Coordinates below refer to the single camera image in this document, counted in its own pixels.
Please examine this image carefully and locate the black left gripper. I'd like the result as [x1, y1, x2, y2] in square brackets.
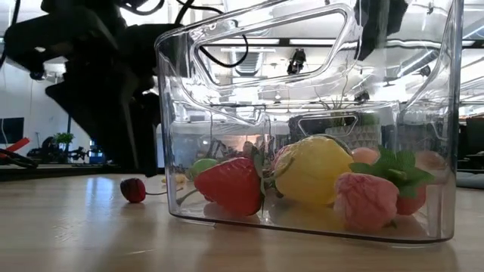
[3, 0, 182, 171]

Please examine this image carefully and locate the clear plastic storage container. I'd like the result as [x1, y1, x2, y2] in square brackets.
[154, 0, 465, 245]

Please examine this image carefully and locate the green apple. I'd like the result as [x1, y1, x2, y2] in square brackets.
[188, 157, 220, 181]

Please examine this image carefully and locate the red strawberry with green leaves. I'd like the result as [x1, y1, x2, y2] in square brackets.
[348, 145, 436, 217]
[193, 145, 268, 218]

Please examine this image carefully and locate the pink orange peach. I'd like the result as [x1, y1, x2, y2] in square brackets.
[350, 146, 381, 166]

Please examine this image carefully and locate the yellow fruit with green end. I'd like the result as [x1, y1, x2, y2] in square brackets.
[272, 134, 355, 207]

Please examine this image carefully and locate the pink wrinkled fruit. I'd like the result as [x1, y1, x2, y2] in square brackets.
[333, 172, 401, 232]

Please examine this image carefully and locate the small green potted plant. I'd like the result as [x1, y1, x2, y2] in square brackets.
[54, 131, 75, 147]

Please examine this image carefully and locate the long yellow squash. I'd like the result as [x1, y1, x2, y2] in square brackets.
[161, 172, 189, 186]

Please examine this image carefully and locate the dark red cherry with stem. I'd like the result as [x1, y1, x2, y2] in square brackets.
[119, 177, 168, 204]

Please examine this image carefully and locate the long ceiling light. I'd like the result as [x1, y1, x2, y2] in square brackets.
[289, 38, 358, 47]

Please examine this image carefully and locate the red bar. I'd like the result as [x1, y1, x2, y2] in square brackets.
[0, 136, 31, 159]

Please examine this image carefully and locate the spiky green plant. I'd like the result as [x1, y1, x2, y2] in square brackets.
[319, 96, 380, 128]

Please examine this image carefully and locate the grey geometric patterned planter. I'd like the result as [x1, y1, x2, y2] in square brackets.
[324, 124, 382, 151]

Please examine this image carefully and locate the blue grey cloth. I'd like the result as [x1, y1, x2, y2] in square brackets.
[455, 171, 484, 190]

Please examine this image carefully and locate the black table edge rail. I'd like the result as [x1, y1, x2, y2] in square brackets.
[0, 162, 128, 182]

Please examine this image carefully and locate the black overhead camera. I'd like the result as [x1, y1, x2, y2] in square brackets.
[286, 48, 308, 76]

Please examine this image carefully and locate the dark wall screen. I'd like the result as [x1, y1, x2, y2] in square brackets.
[0, 116, 25, 145]

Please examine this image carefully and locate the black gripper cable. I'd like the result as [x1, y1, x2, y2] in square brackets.
[172, 0, 250, 70]

